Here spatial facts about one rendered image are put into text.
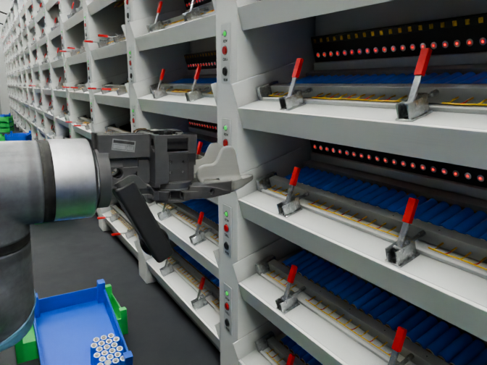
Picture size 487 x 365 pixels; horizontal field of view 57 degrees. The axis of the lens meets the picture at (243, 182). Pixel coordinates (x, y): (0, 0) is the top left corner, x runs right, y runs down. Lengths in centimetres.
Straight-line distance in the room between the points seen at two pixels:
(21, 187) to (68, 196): 4
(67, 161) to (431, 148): 42
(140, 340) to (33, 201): 97
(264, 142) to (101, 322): 73
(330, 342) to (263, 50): 59
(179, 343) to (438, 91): 101
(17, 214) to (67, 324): 92
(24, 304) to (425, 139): 50
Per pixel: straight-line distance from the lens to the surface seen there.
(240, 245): 101
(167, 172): 53
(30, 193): 49
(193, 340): 139
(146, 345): 139
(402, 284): 65
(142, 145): 53
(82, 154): 50
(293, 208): 85
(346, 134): 69
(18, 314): 55
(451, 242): 67
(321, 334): 85
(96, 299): 146
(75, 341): 136
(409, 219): 65
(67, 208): 50
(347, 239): 73
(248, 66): 96
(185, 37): 121
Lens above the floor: 74
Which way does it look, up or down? 13 degrees down
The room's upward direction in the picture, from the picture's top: straight up
